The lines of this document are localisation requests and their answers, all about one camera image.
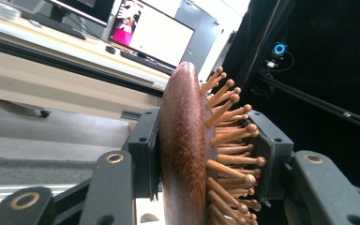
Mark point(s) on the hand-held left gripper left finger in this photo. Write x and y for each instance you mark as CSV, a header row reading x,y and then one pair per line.
x,y
143,156

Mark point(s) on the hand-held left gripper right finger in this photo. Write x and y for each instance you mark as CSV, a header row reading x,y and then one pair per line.
x,y
275,150

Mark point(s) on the brown wooden hairbrush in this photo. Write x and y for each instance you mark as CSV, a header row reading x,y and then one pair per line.
x,y
181,140

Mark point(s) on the black keyboard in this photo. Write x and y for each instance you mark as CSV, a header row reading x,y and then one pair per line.
x,y
147,61

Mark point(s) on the light wooden desk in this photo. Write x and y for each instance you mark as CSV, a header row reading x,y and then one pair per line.
x,y
75,75

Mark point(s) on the black chair caster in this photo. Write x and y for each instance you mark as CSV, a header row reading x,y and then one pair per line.
x,y
43,112

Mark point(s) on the black computer mouse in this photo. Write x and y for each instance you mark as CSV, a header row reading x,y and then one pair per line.
x,y
110,49

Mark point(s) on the large computer monitor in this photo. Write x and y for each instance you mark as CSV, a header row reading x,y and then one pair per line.
x,y
159,34

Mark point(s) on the black curtain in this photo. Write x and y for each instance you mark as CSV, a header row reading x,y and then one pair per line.
x,y
331,37

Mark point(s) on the grey partition panel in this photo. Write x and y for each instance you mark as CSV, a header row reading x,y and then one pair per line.
x,y
203,31

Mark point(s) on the dark computer monitor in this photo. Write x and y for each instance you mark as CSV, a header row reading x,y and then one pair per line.
x,y
81,9

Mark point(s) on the round clear disc container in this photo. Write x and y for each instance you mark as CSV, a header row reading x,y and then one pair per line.
x,y
5,9

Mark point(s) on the black slanted frame bar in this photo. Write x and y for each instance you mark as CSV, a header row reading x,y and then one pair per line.
x,y
318,103

